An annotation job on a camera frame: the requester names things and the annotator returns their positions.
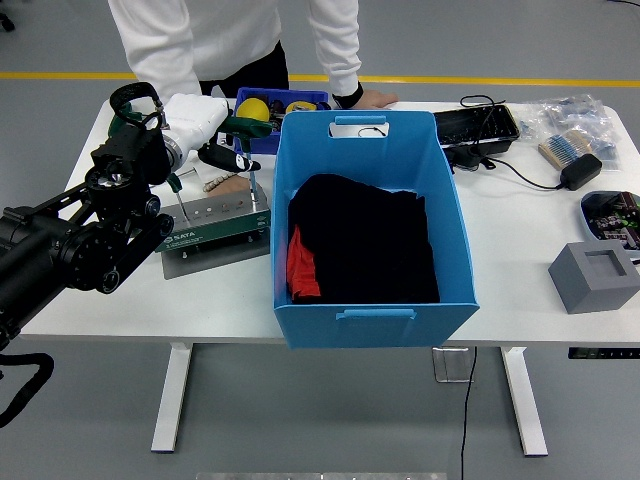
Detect person's right hand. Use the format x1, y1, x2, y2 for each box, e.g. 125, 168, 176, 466
203, 174, 251, 194

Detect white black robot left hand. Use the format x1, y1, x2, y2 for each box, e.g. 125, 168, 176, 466
162, 92, 262, 174

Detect person's left hand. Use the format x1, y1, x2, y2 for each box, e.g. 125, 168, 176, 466
357, 89, 400, 110

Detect green grey hex key stand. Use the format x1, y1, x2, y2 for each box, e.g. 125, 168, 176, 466
154, 187, 272, 254

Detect large green T-handle hex key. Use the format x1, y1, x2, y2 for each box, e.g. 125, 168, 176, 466
215, 114, 275, 202

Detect small green T-handle hex key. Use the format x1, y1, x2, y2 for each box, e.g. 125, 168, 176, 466
166, 172, 190, 222

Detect large light blue folding box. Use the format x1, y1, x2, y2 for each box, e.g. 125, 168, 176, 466
269, 109, 481, 350

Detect black wristwatch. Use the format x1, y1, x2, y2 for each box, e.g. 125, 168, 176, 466
332, 82, 365, 109

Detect small dark blue bin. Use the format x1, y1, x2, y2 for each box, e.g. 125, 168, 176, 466
233, 86, 331, 156

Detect yellow ball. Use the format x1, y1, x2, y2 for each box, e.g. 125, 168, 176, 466
235, 97, 272, 122

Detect person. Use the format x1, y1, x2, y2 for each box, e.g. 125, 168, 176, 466
107, 0, 364, 109

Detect black plastic tray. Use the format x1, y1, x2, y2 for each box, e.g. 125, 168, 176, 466
432, 103, 522, 157

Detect red cloth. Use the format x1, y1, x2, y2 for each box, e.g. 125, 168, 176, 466
286, 224, 322, 301

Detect black device under tray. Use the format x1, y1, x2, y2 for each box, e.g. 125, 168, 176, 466
443, 147, 497, 172

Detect black cloth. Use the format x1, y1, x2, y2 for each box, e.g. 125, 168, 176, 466
287, 173, 441, 306

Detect taped resistor strip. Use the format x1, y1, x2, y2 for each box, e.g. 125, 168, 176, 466
538, 129, 594, 171

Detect clear bags of resistors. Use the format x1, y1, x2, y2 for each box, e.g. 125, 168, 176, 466
517, 94, 624, 171

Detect black power adapter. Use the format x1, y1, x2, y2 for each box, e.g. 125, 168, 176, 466
559, 153, 604, 191

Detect white table leg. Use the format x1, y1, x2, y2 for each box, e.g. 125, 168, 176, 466
150, 343, 194, 454
501, 347, 550, 457

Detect dark electronic components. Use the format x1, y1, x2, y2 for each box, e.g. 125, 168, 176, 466
587, 192, 640, 251

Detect metal floor socket plate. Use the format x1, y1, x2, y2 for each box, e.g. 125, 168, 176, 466
432, 347, 475, 384

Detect grey foam block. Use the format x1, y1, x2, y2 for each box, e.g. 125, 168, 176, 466
548, 241, 640, 315

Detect black table control panel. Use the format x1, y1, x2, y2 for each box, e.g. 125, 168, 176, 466
568, 347, 640, 360

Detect beaded bracelet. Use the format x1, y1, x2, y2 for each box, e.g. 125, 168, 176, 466
202, 172, 237, 193

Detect coiled black cable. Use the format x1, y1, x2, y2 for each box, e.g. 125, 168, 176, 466
459, 93, 509, 146

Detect black adapter cord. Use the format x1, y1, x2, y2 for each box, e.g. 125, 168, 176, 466
479, 157, 564, 191

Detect black floor cable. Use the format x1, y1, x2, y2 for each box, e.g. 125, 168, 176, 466
459, 347, 479, 480

